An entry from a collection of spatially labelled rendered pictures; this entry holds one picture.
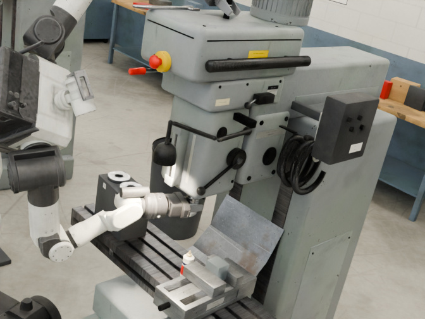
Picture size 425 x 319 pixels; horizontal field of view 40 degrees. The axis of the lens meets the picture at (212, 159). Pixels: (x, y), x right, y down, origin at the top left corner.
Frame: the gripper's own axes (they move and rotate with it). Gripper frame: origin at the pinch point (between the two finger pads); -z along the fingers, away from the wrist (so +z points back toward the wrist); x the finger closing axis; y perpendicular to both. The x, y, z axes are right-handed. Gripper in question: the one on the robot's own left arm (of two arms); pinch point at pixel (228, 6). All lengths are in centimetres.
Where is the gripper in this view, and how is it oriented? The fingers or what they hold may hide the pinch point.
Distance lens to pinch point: 183.6
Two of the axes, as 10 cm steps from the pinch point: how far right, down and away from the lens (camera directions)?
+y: 5.7, -6.1, -5.5
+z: -6.2, -7.6, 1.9
